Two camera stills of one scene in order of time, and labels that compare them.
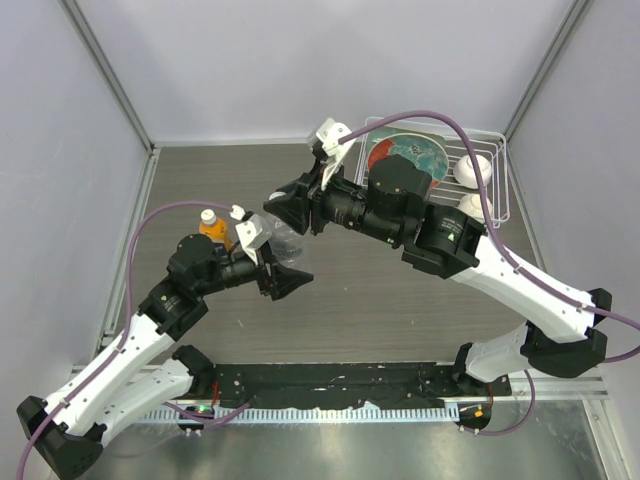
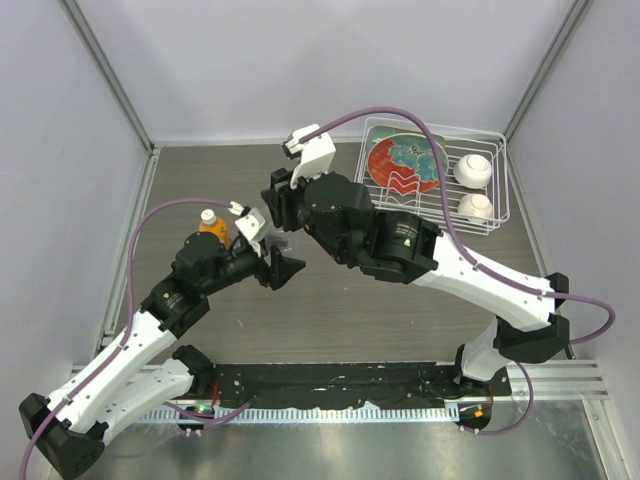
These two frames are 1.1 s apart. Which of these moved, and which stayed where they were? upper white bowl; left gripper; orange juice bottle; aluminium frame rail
Moved: left gripper
Stayed: orange juice bottle; aluminium frame rail; upper white bowl
